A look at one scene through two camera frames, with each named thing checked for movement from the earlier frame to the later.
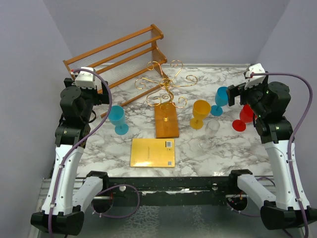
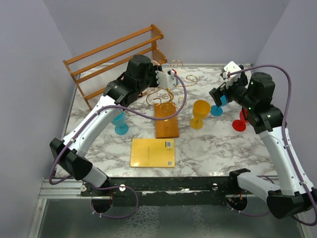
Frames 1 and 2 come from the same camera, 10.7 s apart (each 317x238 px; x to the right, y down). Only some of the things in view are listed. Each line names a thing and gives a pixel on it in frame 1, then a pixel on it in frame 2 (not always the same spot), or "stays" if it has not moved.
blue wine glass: (222, 99) stays
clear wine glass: (211, 128) -> (152, 93)
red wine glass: (247, 115) stays
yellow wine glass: (201, 110) stays
